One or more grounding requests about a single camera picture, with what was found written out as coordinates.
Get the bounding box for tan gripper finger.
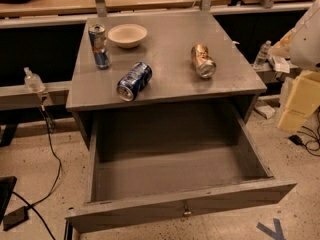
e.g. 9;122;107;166
278;110;309;132
286;75;320;118

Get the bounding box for blue pepsi can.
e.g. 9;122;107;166
116;62;152;102

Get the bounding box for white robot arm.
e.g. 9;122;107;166
273;0;320;132

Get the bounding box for gold soda can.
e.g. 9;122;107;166
191;44;216;79

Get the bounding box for open grey top drawer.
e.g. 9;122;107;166
67;99;296;233

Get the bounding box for tall red bull can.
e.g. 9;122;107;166
88;24;111;70

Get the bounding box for white paper packet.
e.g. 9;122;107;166
268;55;290;73

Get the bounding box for clear water bottle right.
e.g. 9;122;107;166
253;40;271;70

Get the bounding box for white ceramic bowl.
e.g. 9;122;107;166
108;24;147;49

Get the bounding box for clear bottle on left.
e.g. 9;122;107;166
24;67;46;93

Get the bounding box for black power adapter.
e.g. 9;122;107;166
3;206;28;231

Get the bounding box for black cables right floor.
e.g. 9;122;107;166
288;106;320;158

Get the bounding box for black power cable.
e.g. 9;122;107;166
11;105;63;240

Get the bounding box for grey side rail left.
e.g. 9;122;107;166
0;81;71;111

